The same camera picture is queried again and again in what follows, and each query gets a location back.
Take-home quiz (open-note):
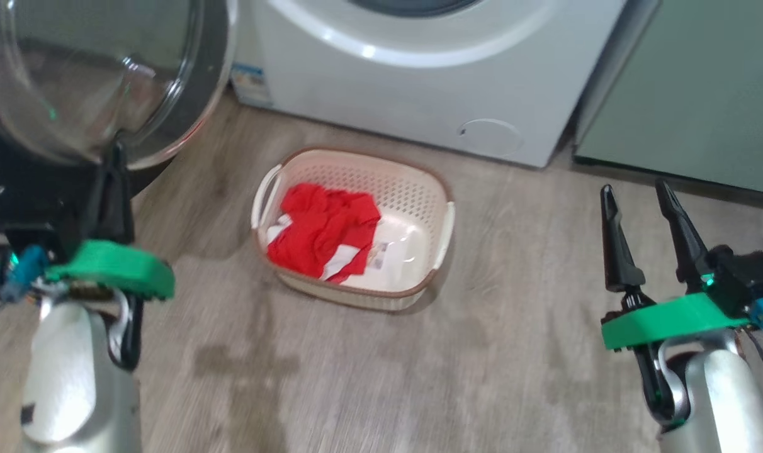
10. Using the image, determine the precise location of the pale green cabinet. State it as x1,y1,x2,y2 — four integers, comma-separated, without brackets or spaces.
573,0,763,197

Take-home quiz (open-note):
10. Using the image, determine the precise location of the blue energy label sticker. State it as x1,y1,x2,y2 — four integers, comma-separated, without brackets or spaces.
230,63,274,108

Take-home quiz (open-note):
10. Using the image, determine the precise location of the blue left camera connector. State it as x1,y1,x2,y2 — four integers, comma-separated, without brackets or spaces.
0,245,50,303

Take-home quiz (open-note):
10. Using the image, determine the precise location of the round white filter cover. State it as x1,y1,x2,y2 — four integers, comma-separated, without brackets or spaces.
456,118,524,159

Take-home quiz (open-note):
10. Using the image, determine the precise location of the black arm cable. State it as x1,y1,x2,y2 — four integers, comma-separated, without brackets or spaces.
106,289,145,372
632,343,692,430

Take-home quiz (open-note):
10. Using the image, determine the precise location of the white printed basket label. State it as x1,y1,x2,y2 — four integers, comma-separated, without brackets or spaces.
365,242,390,272

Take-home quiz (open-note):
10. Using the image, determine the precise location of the glass washing machine door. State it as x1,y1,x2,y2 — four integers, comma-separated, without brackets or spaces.
0,0,239,238

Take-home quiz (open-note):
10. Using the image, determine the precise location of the cream basket with brown rim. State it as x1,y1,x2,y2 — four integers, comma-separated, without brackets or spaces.
250,147,456,313

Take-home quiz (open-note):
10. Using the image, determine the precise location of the white front-load washing machine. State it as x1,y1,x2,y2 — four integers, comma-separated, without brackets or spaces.
230,0,628,169

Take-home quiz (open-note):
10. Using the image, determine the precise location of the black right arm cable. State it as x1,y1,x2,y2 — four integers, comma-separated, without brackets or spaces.
632,343,692,430

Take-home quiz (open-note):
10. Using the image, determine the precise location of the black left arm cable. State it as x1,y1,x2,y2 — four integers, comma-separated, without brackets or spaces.
106,289,145,372

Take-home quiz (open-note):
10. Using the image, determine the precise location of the red white mint garment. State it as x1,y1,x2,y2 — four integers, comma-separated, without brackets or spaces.
266,214,373,282

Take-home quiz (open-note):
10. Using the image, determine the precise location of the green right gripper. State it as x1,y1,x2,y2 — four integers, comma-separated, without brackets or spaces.
599,179,751,352

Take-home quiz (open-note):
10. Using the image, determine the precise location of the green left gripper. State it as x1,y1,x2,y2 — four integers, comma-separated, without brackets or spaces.
32,143,176,309

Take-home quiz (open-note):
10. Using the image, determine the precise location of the plain red garment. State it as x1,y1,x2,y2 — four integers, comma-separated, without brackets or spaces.
280,182,383,243

